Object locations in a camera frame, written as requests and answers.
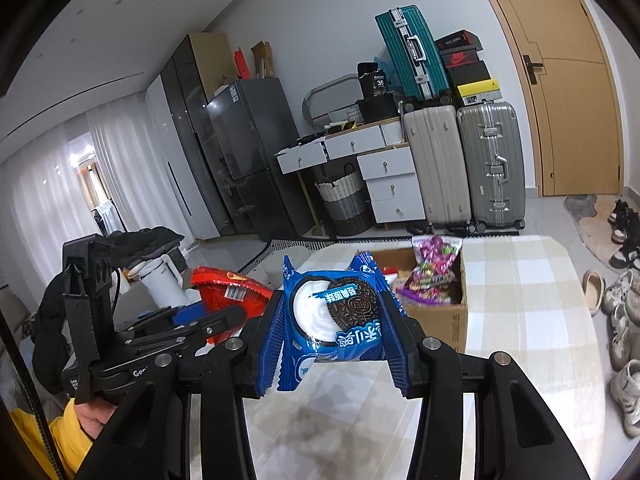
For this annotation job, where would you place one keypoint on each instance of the black shoe box red edge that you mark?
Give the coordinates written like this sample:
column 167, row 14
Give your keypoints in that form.
column 457, row 41

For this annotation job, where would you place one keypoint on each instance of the black storage box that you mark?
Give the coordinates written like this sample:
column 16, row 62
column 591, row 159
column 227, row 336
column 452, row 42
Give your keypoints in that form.
column 377, row 108

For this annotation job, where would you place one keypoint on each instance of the silver oval mirror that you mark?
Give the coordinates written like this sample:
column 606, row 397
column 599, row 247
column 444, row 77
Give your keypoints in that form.
column 307, row 105

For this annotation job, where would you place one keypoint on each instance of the blue plastic bag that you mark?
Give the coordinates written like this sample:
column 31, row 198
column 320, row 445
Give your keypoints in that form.
column 386, row 67

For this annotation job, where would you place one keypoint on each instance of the folded cardboard pieces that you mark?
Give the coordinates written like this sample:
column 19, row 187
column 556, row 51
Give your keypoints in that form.
column 262, row 59

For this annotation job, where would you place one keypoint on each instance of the red and black shoe box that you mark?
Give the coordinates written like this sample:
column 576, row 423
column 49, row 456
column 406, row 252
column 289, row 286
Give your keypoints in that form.
column 461, row 58

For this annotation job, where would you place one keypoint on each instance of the white drawer desk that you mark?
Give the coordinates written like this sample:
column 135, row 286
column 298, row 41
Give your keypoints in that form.
column 390, row 180

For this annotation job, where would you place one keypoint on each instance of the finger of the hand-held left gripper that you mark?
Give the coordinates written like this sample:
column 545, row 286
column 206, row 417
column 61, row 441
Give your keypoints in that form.
column 220, row 322
column 185, row 316

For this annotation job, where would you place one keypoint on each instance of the black printed bag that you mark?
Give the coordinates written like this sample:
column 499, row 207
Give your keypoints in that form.
column 372, row 80

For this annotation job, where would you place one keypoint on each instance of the person's left hand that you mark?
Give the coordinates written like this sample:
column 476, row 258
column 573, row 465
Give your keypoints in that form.
column 95, row 417

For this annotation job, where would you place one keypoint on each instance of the beige slipper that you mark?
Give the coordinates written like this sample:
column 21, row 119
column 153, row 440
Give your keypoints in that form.
column 594, row 292

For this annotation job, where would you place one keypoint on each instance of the grey fur mat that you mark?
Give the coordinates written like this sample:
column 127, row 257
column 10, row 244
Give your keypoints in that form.
column 580, row 205

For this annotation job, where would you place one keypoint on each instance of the teal suitcase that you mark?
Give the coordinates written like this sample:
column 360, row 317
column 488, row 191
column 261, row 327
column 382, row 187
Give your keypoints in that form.
column 410, row 55

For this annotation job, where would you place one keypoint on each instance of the white curtain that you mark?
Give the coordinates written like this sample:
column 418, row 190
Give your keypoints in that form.
column 125, row 170

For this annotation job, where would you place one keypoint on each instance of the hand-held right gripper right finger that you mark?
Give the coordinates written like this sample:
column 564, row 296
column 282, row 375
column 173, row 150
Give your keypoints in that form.
column 397, row 345

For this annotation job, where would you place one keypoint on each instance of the black jacket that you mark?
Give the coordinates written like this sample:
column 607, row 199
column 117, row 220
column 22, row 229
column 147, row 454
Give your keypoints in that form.
column 150, row 240

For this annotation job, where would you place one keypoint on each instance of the grey suitcase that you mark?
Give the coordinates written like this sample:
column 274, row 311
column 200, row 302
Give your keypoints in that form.
column 492, row 165

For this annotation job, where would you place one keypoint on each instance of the white kettle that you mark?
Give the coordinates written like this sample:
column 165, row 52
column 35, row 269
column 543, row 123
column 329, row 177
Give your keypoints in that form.
column 160, row 280

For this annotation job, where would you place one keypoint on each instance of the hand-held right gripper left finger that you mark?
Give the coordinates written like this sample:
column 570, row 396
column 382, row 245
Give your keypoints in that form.
column 272, row 340

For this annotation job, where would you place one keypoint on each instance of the red flat box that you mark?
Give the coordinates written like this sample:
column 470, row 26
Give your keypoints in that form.
column 241, row 64

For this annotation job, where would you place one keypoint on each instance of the red snack packet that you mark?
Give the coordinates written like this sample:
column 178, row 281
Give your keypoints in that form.
column 225, row 290

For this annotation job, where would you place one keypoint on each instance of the white red-edged snack packet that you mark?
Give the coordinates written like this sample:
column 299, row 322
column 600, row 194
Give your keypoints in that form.
column 397, row 275

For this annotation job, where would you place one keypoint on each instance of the wooden door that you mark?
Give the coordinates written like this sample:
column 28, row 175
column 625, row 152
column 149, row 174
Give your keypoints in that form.
column 575, row 110

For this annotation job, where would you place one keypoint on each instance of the dark glass wardrobe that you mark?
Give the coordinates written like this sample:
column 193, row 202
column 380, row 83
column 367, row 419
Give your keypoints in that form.
column 190, row 110

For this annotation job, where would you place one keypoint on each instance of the small white basket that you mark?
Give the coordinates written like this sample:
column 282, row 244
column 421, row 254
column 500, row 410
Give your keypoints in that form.
column 353, row 113

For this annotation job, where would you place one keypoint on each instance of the dark grey fridge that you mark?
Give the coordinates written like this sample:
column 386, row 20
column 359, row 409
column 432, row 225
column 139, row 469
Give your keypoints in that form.
column 255, row 160

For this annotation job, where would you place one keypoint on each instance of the beige round rug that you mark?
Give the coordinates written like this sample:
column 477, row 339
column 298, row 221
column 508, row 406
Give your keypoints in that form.
column 597, row 235

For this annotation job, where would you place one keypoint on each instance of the brown cardboard box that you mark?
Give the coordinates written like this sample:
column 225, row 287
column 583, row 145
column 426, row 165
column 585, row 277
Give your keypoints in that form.
column 440, row 325

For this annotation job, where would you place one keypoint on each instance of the person's left forearm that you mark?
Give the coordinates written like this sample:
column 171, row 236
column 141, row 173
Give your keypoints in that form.
column 40, row 435

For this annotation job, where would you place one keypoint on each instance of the woven laundry basket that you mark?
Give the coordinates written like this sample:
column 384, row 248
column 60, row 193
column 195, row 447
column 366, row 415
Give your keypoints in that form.
column 345, row 205

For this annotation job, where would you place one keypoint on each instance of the pile of sneakers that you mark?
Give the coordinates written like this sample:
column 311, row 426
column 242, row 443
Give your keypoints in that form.
column 625, row 300

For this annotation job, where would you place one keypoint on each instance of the blue cookie packet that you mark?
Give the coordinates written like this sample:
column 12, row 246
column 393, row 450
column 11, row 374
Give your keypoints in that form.
column 320, row 305

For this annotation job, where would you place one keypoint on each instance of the beige suitcase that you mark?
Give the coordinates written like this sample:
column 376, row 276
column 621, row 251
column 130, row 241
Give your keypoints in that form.
column 437, row 165

